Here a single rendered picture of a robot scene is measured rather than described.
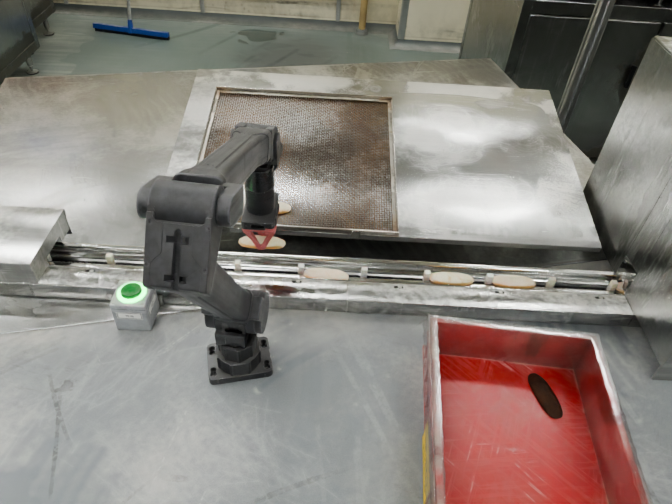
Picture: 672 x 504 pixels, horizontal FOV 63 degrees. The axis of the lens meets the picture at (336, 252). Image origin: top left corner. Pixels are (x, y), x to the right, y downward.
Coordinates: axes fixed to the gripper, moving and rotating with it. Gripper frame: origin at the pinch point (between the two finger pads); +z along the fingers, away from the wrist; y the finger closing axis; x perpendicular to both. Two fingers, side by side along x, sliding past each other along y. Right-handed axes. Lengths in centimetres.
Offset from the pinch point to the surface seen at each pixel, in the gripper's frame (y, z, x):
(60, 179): 32, 12, 58
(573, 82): 83, -2, -91
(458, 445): -39, 10, -39
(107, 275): -6.0, 7.1, 32.3
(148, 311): -16.1, 6.1, 20.7
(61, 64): 272, 96, 174
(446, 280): -1.9, 7.2, -40.6
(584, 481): -44, 10, -59
